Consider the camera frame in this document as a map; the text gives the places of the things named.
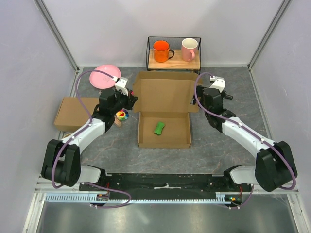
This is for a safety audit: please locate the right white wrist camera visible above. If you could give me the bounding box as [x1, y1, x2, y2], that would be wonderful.
[210, 75, 225, 93]

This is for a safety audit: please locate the black wire wooden shelf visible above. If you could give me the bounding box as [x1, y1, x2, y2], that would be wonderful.
[145, 36, 202, 74]

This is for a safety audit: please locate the pink plate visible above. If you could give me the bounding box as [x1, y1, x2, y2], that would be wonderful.
[89, 65, 121, 89]

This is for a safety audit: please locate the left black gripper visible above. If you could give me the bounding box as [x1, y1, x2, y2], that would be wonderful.
[110, 88, 138, 115]

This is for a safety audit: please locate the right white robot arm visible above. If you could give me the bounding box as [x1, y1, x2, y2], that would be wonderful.
[194, 86, 297, 192]

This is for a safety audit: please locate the orange mug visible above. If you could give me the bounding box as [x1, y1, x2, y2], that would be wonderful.
[153, 40, 175, 63]

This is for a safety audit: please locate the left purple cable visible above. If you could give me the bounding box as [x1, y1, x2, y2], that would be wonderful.
[52, 69, 132, 209]

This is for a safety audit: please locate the rainbow flower toy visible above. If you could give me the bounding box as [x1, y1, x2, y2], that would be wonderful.
[116, 109, 129, 121]

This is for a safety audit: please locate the green black eraser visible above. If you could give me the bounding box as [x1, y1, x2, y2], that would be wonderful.
[154, 122, 165, 135]

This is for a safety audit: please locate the closed brown cardboard box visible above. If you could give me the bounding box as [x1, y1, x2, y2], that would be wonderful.
[54, 97, 89, 133]

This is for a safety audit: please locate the orange black highlighter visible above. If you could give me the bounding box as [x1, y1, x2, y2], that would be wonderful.
[225, 95, 233, 100]

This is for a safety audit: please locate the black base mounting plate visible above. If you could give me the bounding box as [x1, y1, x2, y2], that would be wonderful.
[79, 172, 252, 197]

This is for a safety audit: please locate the foundation bottle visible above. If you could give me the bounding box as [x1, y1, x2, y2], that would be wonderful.
[114, 118, 122, 127]

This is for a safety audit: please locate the grey slotted cable duct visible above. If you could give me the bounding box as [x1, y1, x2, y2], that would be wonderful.
[45, 193, 239, 204]

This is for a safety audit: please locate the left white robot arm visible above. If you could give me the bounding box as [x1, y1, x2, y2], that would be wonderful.
[41, 88, 138, 191]

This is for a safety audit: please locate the brown cardboard box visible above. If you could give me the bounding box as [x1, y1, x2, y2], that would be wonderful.
[133, 71, 199, 149]
[54, 97, 89, 133]

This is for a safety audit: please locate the pink mug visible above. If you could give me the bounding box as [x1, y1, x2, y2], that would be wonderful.
[181, 38, 198, 62]

